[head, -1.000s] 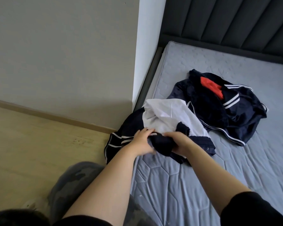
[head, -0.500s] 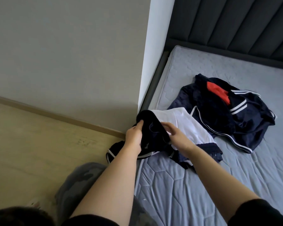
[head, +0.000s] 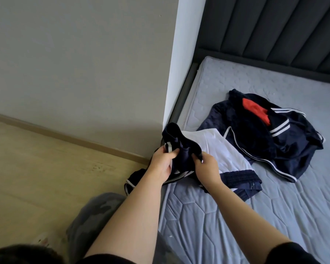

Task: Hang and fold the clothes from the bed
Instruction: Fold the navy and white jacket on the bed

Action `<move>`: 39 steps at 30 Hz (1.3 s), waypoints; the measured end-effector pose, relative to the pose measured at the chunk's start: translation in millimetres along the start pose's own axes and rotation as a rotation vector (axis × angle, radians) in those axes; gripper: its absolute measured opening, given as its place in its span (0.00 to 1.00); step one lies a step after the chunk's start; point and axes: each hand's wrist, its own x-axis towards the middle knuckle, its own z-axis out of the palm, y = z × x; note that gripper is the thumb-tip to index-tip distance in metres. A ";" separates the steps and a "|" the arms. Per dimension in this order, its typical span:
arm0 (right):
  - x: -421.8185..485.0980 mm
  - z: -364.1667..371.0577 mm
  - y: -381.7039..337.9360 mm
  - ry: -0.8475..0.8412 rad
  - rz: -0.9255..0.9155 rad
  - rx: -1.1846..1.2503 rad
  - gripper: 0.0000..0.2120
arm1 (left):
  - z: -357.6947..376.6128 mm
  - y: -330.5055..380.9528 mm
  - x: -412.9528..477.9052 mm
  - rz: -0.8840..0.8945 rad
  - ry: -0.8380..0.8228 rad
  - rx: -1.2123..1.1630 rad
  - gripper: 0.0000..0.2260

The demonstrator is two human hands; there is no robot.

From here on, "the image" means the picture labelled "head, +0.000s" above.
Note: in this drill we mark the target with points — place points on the person's right hand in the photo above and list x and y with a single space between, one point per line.
208 170

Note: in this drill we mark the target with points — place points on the person's left hand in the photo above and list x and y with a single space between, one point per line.
162 163

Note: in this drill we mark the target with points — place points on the white and navy garment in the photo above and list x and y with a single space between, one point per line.
220 151

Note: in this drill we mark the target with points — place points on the red and navy sports jacket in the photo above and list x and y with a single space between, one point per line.
280 140

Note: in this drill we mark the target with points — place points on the grey quilted bed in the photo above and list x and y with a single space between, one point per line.
286 211

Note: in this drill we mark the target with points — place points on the person's right forearm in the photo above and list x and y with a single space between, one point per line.
247 222

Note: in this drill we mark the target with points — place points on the person's left forearm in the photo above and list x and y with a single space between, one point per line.
129 222

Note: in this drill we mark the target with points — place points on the dark grey upholstered headboard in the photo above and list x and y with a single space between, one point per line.
269 27

